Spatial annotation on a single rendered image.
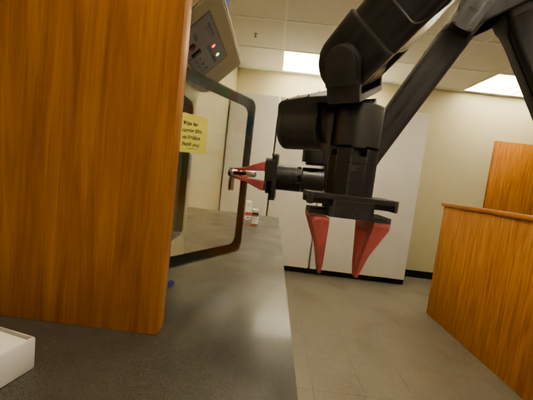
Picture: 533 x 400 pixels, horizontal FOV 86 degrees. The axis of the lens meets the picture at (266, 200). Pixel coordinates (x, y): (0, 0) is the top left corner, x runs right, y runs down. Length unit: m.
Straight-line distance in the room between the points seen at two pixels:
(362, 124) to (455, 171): 4.46
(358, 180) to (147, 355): 0.36
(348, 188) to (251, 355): 0.28
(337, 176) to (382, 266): 3.71
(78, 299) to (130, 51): 0.37
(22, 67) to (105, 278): 0.33
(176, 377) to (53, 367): 0.15
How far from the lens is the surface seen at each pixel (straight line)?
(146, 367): 0.45
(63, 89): 0.53
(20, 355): 0.46
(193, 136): 0.61
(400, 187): 3.93
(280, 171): 0.63
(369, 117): 0.34
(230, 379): 0.43
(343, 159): 0.34
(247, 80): 4.28
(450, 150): 4.75
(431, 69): 0.67
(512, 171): 5.19
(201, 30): 0.63
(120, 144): 0.47
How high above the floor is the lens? 1.20
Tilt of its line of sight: 5 degrees down
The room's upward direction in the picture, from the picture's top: 7 degrees clockwise
